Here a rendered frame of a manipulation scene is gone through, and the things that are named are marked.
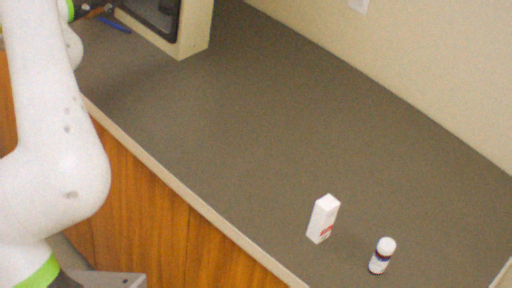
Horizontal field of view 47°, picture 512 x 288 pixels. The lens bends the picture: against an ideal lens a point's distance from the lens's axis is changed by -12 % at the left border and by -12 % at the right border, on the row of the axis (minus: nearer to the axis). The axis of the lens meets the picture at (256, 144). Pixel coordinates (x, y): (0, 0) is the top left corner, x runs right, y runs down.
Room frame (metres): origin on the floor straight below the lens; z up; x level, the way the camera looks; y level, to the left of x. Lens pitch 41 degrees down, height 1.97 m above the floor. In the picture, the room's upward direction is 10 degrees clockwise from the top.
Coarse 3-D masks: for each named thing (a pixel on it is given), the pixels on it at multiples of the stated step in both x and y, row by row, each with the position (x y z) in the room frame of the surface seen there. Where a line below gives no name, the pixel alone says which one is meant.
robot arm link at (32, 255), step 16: (0, 160) 0.56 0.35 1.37; (0, 176) 0.52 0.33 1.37; (0, 192) 0.50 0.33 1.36; (0, 208) 0.49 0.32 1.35; (0, 224) 0.48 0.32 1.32; (16, 224) 0.48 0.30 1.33; (0, 240) 0.47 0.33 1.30; (16, 240) 0.48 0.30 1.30; (32, 240) 0.49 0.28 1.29; (0, 256) 0.46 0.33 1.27; (16, 256) 0.47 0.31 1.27; (32, 256) 0.49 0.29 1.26; (48, 256) 0.51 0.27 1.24; (0, 272) 0.45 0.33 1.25; (16, 272) 0.46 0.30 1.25; (32, 272) 0.47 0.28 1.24; (48, 272) 0.49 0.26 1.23
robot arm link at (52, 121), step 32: (0, 0) 0.75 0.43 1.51; (32, 0) 0.75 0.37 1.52; (32, 32) 0.70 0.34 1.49; (32, 64) 0.65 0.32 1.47; (64, 64) 0.68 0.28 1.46; (32, 96) 0.61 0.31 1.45; (64, 96) 0.63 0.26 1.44; (32, 128) 0.57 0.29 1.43; (64, 128) 0.58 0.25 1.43; (32, 160) 0.54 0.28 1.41; (64, 160) 0.54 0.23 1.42; (96, 160) 0.56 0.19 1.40; (32, 192) 0.50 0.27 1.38; (64, 192) 0.51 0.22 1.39; (96, 192) 0.54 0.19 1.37; (32, 224) 0.49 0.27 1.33; (64, 224) 0.51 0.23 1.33
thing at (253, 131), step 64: (128, 64) 1.41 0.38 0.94; (192, 64) 1.45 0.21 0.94; (256, 64) 1.50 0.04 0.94; (320, 64) 1.56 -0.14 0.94; (128, 128) 1.15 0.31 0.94; (192, 128) 1.19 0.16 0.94; (256, 128) 1.23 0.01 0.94; (320, 128) 1.28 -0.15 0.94; (384, 128) 1.33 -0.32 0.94; (192, 192) 0.98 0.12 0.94; (256, 192) 1.02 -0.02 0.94; (320, 192) 1.05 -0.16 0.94; (384, 192) 1.09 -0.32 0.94; (448, 192) 1.13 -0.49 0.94; (256, 256) 0.86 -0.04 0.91; (320, 256) 0.87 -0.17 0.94; (448, 256) 0.91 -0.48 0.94
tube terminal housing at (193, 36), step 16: (192, 0) 1.48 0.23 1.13; (208, 0) 1.53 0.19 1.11; (128, 16) 1.60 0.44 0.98; (192, 16) 1.48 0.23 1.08; (208, 16) 1.53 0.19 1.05; (144, 32) 1.55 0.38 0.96; (192, 32) 1.49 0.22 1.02; (208, 32) 1.54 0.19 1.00; (160, 48) 1.50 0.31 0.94; (176, 48) 1.46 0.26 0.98; (192, 48) 1.49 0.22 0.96
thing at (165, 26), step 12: (132, 0) 1.57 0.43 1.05; (144, 0) 1.54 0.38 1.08; (156, 0) 1.51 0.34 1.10; (168, 0) 1.47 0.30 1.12; (180, 0) 1.45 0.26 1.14; (132, 12) 1.57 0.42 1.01; (144, 12) 1.54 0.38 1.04; (156, 12) 1.50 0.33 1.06; (168, 12) 1.47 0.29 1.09; (144, 24) 1.53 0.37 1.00; (156, 24) 1.50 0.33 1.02; (168, 24) 1.47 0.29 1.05; (168, 36) 1.47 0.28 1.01
